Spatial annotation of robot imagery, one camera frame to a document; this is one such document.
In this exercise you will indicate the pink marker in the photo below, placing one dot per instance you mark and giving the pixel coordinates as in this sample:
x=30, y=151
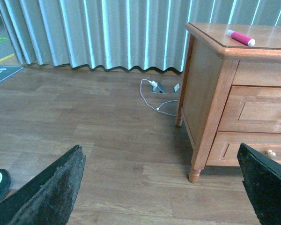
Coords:
x=243, y=39

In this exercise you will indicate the grey pleated curtain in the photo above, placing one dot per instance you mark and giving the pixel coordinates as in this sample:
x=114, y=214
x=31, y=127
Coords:
x=120, y=33

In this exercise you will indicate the wooden nightstand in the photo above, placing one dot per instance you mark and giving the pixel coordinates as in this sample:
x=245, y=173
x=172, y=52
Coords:
x=214, y=63

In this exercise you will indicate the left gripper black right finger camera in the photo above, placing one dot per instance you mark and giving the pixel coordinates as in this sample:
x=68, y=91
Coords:
x=262, y=182

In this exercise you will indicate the metal floor socket box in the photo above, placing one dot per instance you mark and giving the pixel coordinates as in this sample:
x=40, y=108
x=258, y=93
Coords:
x=157, y=87

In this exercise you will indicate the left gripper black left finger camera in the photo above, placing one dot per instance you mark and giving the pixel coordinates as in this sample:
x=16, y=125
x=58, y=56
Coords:
x=48, y=198

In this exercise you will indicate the wooden drawer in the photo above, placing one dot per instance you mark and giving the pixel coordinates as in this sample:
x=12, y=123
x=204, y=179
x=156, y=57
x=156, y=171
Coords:
x=252, y=109
x=226, y=145

